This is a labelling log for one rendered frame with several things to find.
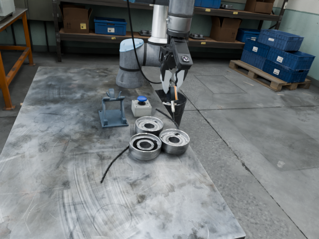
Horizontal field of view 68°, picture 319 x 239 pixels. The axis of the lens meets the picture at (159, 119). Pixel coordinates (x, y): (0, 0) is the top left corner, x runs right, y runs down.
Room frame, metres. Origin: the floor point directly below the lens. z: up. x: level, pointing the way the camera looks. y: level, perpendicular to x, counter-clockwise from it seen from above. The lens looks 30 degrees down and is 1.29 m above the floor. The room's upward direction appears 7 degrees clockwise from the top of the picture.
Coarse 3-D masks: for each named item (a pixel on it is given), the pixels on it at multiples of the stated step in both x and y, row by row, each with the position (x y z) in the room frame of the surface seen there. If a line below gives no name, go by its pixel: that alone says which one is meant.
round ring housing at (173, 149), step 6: (162, 132) 0.71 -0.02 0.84; (168, 132) 0.73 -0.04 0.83; (174, 132) 0.73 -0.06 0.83; (180, 132) 0.73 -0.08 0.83; (162, 138) 0.69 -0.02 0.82; (168, 138) 0.69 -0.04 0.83; (174, 138) 0.71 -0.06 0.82; (180, 138) 0.70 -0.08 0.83; (186, 138) 0.70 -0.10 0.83; (162, 144) 0.65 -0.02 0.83; (168, 144) 0.64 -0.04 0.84; (174, 144) 0.66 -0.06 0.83; (186, 144) 0.65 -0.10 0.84; (168, 150) 0.64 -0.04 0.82; (174, 150) 0.63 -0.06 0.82; (180, 150) 0.64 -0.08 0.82
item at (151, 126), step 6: (138, 120) 0.78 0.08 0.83; (144, 120) 0.79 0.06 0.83; (150, 120) 0.80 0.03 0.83; (156, 120) 0.80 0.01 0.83; (138, 126) 0.72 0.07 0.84; (144, 126) 0.76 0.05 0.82; (150, 126) 0.78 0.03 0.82; (156, 126) 0.76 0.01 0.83; (162, 126) 0.75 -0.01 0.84; (138, 132) 0.72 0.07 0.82; (144, 132) 0.71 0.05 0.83; (150, 132) 0.71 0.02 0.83; (156, 132) 0.71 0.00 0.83
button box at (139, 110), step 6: (132, 102) 0.91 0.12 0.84; (138, 102) 0.90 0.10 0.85; (144, 102) 0.91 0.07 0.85; (132, 108) 0.90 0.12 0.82; (138, 108) 0.86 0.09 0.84; (144, 108) 0.87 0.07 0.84; (150, 108) 0.88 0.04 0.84; (138, 114) 0.86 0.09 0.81; (144, 114) 0.87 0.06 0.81; (150, 114) 0.88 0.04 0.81
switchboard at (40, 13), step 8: (16, 0) 3.85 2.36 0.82; (24, 0) 3.89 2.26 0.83; (32, 0) 3.92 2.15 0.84; (40, 0) 3.96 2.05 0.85; (48, 0) 4.00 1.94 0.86; (24, 8) 3.88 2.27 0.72; (32, 8) 3.92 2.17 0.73; (40, 8) 3.96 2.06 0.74; (48, 8) 4.00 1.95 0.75; (56, 8) 4.04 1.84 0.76; (32, 16) 3.91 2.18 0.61; (40, 16) 3.95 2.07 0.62; (48, 16) 3.99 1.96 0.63; (32, 48) 4.07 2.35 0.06; (48, 48) 4.16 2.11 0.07
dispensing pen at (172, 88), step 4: (172, 80) 0.80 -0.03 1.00; (172, 88) 0.77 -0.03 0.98; (168, 92) 0.78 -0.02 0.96; (172, 92) 0.76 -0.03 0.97; (168, 96) 0.77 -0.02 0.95; (172, 96) 0.76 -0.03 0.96; (168, 100) 0.77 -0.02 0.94; (172, 100) 0.76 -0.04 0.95; (172, 104) 0.76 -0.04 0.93; (172, 108) 0.75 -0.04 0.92
